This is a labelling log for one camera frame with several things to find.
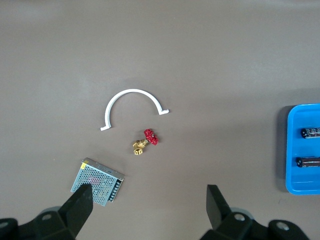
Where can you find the white semicircular pipe clamp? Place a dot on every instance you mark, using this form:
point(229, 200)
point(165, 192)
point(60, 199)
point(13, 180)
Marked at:
point(132, 91)

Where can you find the blue plastic tray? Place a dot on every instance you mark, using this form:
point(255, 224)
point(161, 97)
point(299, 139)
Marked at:
point(292, 150)

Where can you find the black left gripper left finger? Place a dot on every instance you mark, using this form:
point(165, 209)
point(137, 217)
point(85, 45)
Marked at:
point(75, 212)

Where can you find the perforated metal power supply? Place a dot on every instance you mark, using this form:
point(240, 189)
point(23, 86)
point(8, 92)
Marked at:
point(100, 177)

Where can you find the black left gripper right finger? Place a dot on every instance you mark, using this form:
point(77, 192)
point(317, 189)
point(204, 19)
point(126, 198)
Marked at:
point(217, 212)

